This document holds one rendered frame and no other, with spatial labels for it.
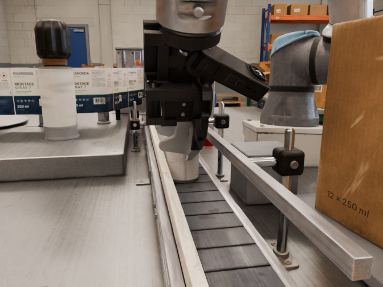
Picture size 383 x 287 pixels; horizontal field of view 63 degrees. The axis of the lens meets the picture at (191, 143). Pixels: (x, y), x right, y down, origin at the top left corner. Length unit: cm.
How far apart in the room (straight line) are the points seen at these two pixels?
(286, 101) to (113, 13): 815
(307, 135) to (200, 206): 43
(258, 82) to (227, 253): 21
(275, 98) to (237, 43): 784
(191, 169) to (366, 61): 28
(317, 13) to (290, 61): 767
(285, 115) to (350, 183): 39
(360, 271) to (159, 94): 26
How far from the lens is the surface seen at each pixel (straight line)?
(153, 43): 36
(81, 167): 72
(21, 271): 44
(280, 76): 84
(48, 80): 87
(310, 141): 80
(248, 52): 870
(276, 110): 83
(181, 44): 34
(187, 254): 27
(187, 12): 33
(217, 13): 34
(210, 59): 37
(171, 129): 47
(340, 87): 47
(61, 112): 87
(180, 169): 51
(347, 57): 46
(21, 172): 76
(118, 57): 137
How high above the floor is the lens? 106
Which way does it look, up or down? 13 degrees down
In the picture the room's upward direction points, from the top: straight up
